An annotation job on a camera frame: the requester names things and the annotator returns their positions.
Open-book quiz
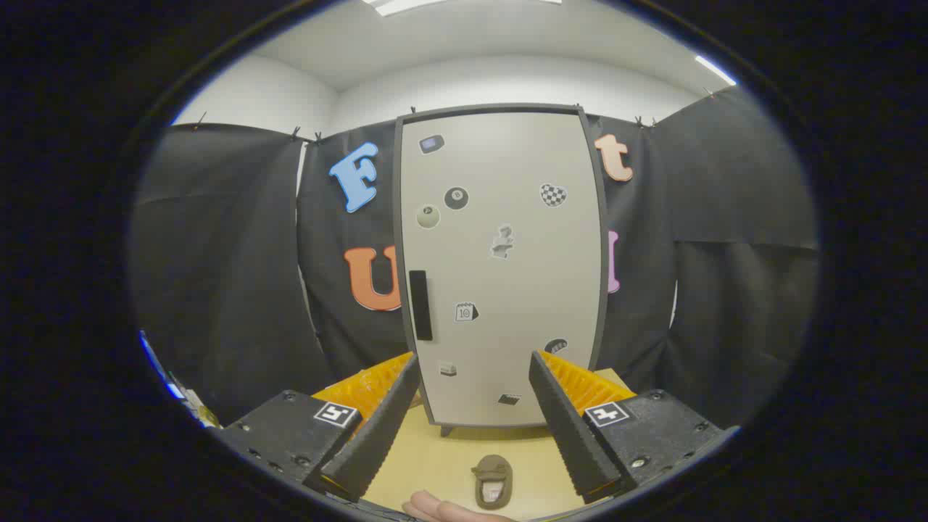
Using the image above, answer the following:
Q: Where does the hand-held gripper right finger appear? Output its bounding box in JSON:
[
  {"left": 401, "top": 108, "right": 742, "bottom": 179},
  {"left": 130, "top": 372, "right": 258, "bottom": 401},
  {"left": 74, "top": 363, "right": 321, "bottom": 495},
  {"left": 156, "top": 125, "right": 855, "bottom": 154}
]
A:
[{"left": 528, "top": 350, "right": 726, "bottom": 506}]

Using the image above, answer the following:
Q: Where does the grey shoe cabinet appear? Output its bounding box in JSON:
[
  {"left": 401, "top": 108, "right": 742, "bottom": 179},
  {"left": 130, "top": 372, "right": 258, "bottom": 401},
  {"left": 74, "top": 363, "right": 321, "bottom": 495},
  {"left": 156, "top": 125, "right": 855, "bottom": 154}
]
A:
[{"left": 391, "top": 104, "right": 611, "bottom": 438}]

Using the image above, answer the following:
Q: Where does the black backdrop cloth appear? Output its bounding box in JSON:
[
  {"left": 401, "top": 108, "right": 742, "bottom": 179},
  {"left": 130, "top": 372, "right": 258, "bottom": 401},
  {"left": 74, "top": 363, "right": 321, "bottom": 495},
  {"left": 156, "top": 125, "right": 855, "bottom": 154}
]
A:
[{"left": 130, "top": 86, "right": 820, "bottom": 428}]

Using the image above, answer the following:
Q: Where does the small ceiling light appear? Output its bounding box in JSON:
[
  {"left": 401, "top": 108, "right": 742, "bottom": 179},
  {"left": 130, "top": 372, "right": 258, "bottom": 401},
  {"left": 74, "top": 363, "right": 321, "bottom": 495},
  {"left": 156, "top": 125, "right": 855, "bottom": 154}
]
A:
[{"left": 696, "top": 56, "right": 737, "bottom": 86}]

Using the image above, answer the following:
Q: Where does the brown fuzzy shoe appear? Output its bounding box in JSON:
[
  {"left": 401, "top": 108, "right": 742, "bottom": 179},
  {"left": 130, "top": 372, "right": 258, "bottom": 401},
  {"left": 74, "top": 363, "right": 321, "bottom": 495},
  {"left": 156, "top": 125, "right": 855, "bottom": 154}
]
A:
[{"left": 471, "top": 455, "right": 514, "bottom": 510}]

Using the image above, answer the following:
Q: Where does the long ceiling light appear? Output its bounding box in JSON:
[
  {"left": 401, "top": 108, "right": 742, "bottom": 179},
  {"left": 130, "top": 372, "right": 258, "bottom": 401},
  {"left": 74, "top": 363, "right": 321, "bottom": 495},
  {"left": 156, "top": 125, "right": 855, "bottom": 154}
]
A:
[{"left": 362, "top": 0, "right": 563, "bottom": 17}]

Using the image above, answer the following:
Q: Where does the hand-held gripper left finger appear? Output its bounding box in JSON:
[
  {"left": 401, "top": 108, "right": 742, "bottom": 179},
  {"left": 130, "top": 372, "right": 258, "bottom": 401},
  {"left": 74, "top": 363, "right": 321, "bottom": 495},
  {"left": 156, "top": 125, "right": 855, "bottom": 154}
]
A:
[{"left": 214, "top": 352, "right": 423, "bottom": 505}]

